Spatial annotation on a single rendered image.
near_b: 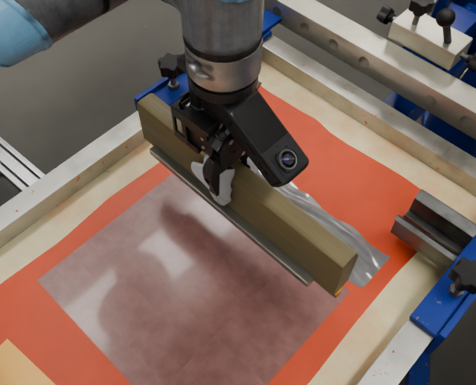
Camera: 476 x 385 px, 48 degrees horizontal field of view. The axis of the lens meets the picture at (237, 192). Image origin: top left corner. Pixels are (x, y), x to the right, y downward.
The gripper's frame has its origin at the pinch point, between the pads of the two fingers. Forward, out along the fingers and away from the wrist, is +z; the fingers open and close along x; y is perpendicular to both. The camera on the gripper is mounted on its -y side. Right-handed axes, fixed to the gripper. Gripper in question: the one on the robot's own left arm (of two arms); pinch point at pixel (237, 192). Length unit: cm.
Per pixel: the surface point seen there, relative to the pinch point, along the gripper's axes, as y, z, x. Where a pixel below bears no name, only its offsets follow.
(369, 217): -12.0, 13.4, -17.5
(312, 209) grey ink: -4.8, 12.7, -12.0
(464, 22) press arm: -2, 5, -58
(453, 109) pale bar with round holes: -11.2, 6.5, -39.4
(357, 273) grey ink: -16.4, 13.0, -8.1
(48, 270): 16.8, 13.6, 22.5
